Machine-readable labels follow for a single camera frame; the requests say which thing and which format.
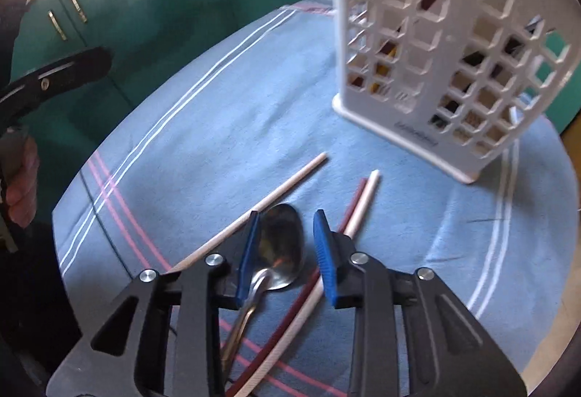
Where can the white chopstick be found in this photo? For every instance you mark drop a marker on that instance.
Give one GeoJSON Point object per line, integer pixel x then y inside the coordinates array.
{"type": "Point", "coordinates": [303, 306]}

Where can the beige chopstick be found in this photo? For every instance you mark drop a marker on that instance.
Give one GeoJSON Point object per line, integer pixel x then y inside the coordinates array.
{"type": "Point", "coordinates": [280, 192]}

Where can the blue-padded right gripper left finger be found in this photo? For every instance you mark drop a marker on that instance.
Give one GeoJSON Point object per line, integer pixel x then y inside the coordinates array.
{"type": "Point", "coordinates": [163, 325]}

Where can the blue striped table cloth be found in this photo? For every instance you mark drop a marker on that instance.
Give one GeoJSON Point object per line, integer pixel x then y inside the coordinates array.
{"type": "Point", "coordinates": [242, 118]}

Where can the person's left hand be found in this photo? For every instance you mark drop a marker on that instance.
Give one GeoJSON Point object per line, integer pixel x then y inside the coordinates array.
{"type": "Point", "coordinates": [20, 195]}

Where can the metal spoon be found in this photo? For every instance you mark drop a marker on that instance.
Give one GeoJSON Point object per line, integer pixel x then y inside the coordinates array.
{"type": "Point", "coordinates": [278, 262]}

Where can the teal lower cabinets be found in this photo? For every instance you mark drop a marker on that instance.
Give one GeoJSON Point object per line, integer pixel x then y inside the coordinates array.
{"type": "Point", "coordinates": [150, 41]}

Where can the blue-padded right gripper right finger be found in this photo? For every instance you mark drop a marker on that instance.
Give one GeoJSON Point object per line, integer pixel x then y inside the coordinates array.
{"type": "Point", "coordinates": [449, 352]}

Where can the white perforated utensil holder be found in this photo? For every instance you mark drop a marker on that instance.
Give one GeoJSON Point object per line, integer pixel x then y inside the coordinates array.
{"type": "Point", "coordinates": [453, 81]}

